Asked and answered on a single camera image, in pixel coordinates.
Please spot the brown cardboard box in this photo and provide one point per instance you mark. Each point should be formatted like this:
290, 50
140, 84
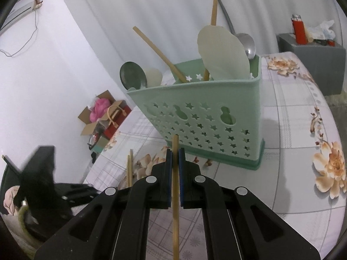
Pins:
88, 128

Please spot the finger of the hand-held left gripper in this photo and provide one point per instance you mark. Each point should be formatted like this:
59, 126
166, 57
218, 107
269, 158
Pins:
81, 200
76, 188

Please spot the teal and gold box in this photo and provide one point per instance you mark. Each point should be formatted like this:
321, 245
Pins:
102, 147

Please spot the red gift bag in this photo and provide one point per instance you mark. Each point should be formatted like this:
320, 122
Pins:
111, 133

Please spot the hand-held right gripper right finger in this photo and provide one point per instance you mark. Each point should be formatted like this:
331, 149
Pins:
182, 178

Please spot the white rice paddle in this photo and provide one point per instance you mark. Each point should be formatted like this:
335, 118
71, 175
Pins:
222, 54

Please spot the person's left hand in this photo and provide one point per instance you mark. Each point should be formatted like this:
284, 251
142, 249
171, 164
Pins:
11, 199

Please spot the white air conditioner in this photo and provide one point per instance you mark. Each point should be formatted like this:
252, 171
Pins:
20, 9

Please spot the crumpled white plastic bag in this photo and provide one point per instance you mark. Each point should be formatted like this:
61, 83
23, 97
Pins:
322, 29

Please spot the pink plastic bag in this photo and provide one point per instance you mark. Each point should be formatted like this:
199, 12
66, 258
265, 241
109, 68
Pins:
99, 109

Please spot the dark metal spoon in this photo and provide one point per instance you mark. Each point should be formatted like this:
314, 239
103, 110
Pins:
132, 74

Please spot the wooden chopstick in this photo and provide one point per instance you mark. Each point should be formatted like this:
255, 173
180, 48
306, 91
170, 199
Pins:
157, 52
131, 168
175, 222
214, 8

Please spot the white curtain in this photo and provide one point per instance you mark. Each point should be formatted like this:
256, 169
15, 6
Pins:
162, 5

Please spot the shiny metal spoon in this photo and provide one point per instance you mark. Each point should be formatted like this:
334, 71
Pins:
248, 46

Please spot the grey cabinet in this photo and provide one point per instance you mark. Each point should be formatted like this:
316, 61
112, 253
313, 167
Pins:
311, 65

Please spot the green plastic utensil holder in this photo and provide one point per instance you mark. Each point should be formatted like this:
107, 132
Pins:
168, 92

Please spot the small white plastic spoon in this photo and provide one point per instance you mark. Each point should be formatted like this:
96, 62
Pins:
153, 77

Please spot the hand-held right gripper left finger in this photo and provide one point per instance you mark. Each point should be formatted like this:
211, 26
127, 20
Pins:
169, 178

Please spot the dark vertical pole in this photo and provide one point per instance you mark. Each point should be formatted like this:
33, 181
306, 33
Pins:
225, 8

